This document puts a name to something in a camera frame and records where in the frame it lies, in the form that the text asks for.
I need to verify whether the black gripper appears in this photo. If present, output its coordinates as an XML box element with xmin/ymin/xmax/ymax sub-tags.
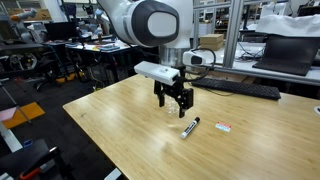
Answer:
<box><xmin>153</xmin><ymin>65</ymin><xmax>195</xmax><ymax>119</ymax></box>

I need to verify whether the black and white marker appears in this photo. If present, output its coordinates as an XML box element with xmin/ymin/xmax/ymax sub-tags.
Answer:
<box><xmin>180</xmin><ymin>116</ymin><xmax>201</xmax><ymax>140</ymax></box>

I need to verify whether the small red white sticker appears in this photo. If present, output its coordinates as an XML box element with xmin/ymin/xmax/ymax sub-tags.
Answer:
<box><xmin>214</xmin><ymin>121</ymin><xmax>233</xmax><ymax>133</ymax></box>

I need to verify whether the black computer keyboard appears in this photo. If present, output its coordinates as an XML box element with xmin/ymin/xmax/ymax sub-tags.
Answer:
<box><xmin>190</xmin><ymin>77</ymin><xmax>282</xmax><ymax>101</ymax></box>

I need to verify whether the small flat cardboard box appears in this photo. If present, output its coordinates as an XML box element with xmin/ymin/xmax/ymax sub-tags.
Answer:
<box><xmin>199</xmin><ymin>33</ymin><xmax>225</xmax><ymax>52</ymax></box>

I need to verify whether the black laptop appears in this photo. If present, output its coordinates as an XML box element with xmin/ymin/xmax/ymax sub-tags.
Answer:
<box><xmin>252</xmin><ymin>34</ymin><xmax>320</xmax><ymax>77</ymax></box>

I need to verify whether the black computer monitor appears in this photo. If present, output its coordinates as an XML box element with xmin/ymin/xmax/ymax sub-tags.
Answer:
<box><xmin>44</xmin><ymin>21</ymin><xmax>79</xmax><ymax>42</ymax></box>

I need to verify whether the white crumpled cloth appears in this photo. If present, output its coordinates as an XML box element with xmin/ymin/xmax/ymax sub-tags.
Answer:
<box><xmin>255</xmin><ymin>13</ymin><xmax>320</xmax><ymax>38</ymax></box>

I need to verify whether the orange floor mat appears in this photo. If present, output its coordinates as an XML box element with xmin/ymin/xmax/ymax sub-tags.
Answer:
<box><xmin>2</xmin><ymin>101</ymin><xmax>46</xmax><ymax>130</ymax></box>

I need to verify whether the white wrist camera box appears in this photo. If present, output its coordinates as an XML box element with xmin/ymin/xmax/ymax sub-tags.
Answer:
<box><xmin>133</xmin><ymin>60</ymin><xmax>181</xmax><ymax>87</ymax></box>

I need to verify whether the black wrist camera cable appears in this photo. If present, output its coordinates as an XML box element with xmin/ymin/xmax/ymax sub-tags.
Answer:
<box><xmin>179</xmin><ymin>47</ymin><xmax>216</xmax><ymax>83</ymax></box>

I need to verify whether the aluminium frame post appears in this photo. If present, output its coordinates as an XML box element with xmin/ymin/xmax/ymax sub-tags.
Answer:
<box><xmin>222</xmin><ymin>0</ymin><xmax>246</xmax><ymax>69</ymax></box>

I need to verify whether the orange clamp handle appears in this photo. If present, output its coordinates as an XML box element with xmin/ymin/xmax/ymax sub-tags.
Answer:
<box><xmin>19</xmin><ymin>166</ymin><xmax>43</xmax><ymax>180</ymax></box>

